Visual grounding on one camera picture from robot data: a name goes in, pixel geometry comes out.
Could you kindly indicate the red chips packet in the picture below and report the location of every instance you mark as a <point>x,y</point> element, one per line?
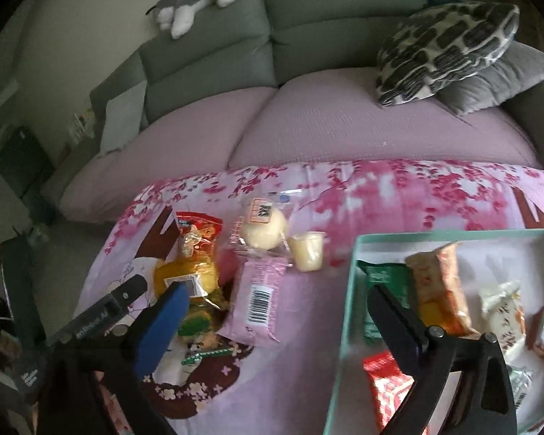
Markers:
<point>199,231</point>

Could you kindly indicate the pale grey cushion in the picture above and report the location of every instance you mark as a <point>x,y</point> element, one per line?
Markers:
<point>122,118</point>

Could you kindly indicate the orange bread packet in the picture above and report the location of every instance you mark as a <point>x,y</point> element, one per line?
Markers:
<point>439,285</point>

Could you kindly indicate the green and yellow snack packet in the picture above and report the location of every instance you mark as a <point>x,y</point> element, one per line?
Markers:
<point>200,321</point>

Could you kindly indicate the pink packet with barcode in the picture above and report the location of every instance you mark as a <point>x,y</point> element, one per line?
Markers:
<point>258,294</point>

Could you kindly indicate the grey green sofa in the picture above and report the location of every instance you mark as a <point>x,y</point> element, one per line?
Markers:
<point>322,118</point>

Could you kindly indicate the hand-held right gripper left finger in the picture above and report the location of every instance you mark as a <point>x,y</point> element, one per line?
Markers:
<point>163,326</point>

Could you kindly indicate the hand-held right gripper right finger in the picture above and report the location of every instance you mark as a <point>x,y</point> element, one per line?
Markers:
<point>399,330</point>

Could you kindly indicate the dark green carton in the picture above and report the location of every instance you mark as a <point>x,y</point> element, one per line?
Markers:
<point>22,308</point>

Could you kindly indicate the grey-green sofa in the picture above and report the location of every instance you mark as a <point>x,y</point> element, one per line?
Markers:
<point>322,22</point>

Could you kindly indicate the cream jelly cup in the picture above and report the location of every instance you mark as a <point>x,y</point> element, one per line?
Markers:
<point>307,251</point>

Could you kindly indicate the cartoon printed blanket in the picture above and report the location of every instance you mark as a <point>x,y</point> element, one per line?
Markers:
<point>390,195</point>

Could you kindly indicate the grey and white plush toy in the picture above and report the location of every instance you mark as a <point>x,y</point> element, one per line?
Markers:
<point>195,0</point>

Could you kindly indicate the grey pillow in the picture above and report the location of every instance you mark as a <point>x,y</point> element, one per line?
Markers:
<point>503,77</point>

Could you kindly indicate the white packet with brown print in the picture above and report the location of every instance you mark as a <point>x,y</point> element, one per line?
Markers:
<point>503,321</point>

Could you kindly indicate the bun in clear packet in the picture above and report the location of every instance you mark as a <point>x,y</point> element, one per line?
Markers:
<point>263,231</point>

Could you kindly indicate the teal cardboard box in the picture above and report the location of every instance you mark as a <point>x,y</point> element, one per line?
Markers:
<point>480,253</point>

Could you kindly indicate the dark cabinet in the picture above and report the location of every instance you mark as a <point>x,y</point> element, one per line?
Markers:
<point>22,167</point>

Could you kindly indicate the green striped candy stick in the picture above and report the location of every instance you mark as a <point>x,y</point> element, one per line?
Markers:
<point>206,355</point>

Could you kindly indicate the black and white patterned pillow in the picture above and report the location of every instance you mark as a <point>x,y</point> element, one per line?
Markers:
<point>444,50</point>

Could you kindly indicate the silver snack packet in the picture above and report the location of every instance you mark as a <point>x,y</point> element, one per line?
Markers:
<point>521,385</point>

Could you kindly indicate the dark green snack packet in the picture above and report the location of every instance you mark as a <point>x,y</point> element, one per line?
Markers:
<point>383,294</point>

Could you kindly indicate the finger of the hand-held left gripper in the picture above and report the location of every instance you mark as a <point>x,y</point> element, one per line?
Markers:
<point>129,290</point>

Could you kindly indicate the red packet with gold label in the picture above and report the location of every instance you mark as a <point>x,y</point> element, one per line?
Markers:
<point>385,389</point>

